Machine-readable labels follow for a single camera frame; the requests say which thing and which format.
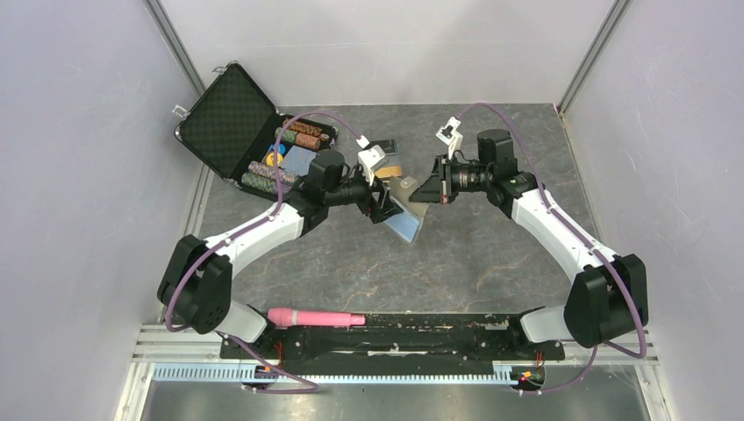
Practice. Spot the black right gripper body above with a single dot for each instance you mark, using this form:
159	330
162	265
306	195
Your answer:
450	174

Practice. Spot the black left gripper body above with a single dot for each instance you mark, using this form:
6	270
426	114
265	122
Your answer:
370	206

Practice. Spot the beige card holder wallet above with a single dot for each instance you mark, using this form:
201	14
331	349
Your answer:
406	224

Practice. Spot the gold credit card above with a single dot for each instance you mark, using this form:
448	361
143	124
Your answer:
385	173

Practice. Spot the pink cylindrical marker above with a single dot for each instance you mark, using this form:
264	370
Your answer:
287	317

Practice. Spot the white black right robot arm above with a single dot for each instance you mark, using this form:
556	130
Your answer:
608	294

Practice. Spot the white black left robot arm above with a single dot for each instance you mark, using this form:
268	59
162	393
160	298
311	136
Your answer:
196	288

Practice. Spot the black poker chip case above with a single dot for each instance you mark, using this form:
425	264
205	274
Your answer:
233	127

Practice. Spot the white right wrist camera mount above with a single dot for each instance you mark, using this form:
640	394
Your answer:
449	135

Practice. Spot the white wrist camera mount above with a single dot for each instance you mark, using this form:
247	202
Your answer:
449	135
371	157

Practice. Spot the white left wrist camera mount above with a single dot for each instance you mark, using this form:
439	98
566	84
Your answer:
371	157

